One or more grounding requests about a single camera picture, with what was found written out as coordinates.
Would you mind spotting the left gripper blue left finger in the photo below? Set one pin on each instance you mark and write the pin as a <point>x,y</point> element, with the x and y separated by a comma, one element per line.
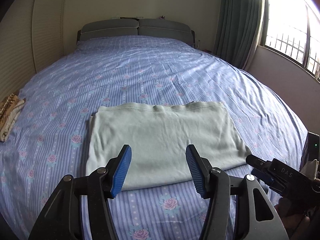
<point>61,216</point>

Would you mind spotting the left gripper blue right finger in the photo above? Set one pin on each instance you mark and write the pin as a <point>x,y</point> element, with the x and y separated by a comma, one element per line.
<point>255,217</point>

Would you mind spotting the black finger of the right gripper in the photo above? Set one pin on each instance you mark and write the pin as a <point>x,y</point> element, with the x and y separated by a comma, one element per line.
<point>284,180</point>

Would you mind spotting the light green long-sleeve shirt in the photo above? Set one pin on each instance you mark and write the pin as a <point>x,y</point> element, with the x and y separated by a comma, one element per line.
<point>159,135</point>

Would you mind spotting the folded brown patterned clothes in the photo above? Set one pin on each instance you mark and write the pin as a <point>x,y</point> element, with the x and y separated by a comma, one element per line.
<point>11,108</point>

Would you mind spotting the person's right hand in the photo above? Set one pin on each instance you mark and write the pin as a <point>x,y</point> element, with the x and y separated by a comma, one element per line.
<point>298,209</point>

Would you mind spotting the blue floral striped bedsheet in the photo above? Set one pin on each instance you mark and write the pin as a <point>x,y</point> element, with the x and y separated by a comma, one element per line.
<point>50,138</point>

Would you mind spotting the window with metal grille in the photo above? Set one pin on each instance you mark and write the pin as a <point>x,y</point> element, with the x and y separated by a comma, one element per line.
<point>291,28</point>

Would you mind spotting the teal green curtain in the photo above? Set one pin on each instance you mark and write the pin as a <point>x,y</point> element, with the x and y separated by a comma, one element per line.
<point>238,31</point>

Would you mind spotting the grey padded headboard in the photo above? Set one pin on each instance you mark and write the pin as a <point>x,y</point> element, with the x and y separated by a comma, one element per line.
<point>137,26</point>

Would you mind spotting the white louvered wardrobe doors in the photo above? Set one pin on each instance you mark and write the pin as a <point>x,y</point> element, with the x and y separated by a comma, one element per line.
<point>31,40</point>

